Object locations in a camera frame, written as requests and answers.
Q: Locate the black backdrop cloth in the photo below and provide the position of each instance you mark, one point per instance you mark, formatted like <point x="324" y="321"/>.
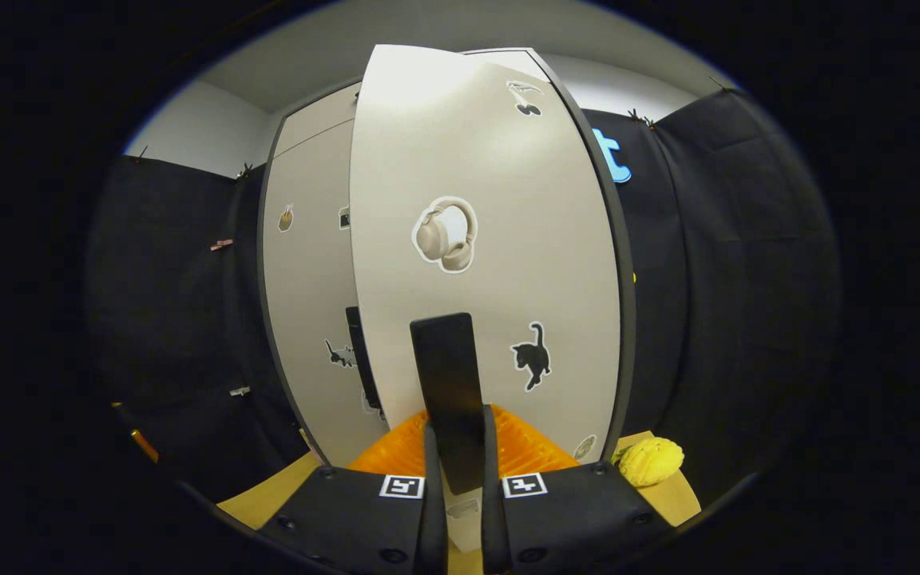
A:
<point x="731" y="279"/>

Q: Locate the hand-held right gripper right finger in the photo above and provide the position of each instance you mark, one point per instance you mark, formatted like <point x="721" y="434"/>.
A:
<point x="494" y="519"/>

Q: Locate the pink clip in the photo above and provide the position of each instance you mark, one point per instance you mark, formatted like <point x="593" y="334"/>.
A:
<point x="221" y="244"/>

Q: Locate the beige cabinet door headphone sticker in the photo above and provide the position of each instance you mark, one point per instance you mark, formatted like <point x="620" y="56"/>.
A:
<point x="508" y="200"/>

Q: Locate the beige cabinet door camera sticker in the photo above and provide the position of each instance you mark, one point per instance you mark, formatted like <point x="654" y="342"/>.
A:
<point x="308" y="279"/>

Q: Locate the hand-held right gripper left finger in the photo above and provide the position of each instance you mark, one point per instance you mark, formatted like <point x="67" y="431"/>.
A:
<point x="432" y="511"/>

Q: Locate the beige double-door shoe cabinet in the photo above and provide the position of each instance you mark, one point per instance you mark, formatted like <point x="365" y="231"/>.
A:
<point x="626" y="239"/>

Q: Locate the white clip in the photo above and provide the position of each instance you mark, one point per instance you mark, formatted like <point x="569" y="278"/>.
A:
<point x="240" y="391"/>

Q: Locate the yellow textured toy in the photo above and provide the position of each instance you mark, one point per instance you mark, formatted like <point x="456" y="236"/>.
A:
<point x="652" y="461"/>

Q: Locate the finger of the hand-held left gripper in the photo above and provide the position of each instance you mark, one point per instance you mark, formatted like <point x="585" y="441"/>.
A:
<point x="144" y="447"/>

